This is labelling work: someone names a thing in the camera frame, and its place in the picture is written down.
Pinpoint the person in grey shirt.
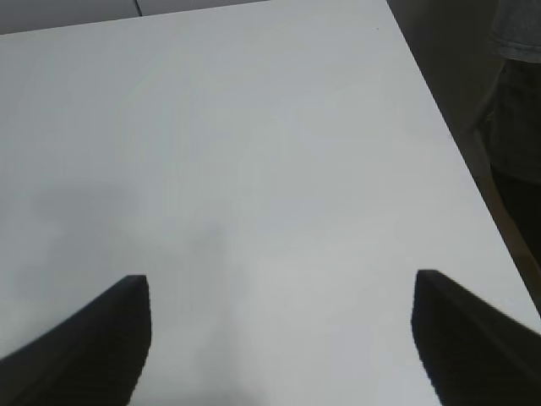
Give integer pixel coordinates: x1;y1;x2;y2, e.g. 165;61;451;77
485;0;540;261

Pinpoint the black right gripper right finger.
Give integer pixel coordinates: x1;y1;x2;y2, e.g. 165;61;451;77
411;270;540;405

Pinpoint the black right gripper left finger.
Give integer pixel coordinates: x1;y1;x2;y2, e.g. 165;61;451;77
1;275;151;405

